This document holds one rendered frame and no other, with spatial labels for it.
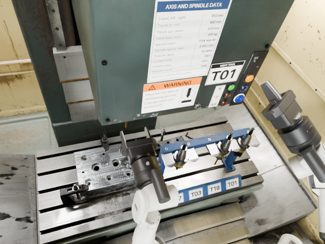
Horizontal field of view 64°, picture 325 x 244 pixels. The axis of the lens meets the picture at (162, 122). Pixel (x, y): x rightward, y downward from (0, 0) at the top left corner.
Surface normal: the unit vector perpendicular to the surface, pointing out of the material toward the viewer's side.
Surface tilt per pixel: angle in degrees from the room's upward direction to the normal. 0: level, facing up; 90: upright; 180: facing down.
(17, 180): 24
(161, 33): 90
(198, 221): 7
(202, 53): 90
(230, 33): 90
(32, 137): 0
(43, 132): 0
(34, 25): 90
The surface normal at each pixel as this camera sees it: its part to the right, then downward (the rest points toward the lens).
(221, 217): 0.25, -0.65
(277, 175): -0.27, -0.51
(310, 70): -0.94, 0.17
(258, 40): 0.32, 0.76
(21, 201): 0.50, -0.65
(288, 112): 0.48, -0.26
